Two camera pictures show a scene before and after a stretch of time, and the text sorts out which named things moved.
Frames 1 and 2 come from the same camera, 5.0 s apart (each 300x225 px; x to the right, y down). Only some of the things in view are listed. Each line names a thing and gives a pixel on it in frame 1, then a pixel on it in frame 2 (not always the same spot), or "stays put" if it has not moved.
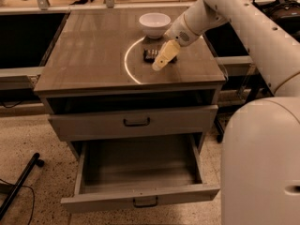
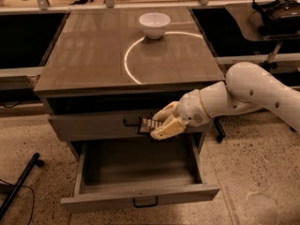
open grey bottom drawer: (138, 170) stays put
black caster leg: (219, 136) stays put
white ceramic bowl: (155, 24) stays put
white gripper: (179, 32) to (191, 109)
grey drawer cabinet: (97, 82) stays put
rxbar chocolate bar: (150, 55) to (147, 124)
